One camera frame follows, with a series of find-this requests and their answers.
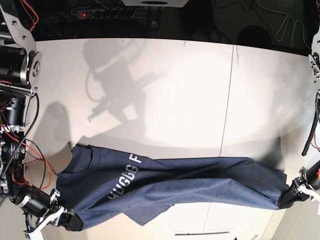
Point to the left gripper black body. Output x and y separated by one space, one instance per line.
308 183

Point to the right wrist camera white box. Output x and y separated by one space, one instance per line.
35 235

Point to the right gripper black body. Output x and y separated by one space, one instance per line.
41 209

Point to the white power strip red switch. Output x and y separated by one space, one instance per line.
113 13

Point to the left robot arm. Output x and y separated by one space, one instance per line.
314 60

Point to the blue grey t-shirt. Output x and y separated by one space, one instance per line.
102 177

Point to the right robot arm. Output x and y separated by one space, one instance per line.
20 63

